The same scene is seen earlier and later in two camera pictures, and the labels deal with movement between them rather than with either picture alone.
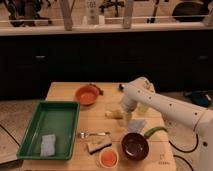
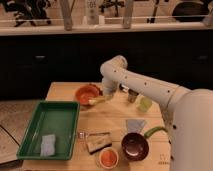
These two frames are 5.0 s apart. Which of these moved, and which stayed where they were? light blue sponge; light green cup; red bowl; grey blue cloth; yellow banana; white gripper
Moved: yellow banana; white gripper
Stayed: grey blue cloth; light blue sponge; light green cup; red bowl
